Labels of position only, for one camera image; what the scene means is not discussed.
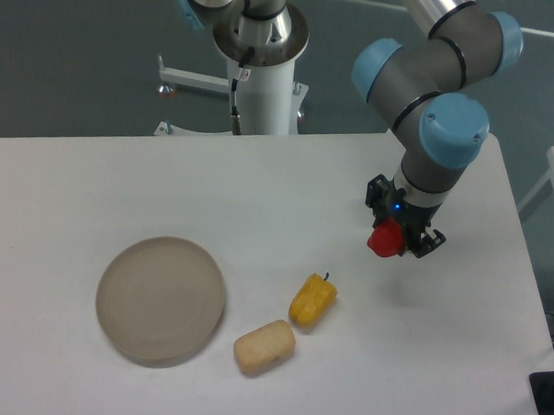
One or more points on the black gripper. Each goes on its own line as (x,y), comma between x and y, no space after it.
(410,209)

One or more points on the red pepper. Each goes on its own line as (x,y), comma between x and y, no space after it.
(386,239)

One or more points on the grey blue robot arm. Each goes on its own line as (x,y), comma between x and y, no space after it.
(418,93)

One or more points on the yellow pepper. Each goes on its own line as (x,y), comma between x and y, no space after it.
(311,302)

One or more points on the beige round plate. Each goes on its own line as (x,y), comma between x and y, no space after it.
(160,300)

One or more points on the beige bread piece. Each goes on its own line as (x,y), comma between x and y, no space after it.
(264,346)

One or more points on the black box at table edge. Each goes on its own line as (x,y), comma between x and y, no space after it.
(542,386)

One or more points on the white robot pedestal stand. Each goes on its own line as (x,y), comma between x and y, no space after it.
(260,55)

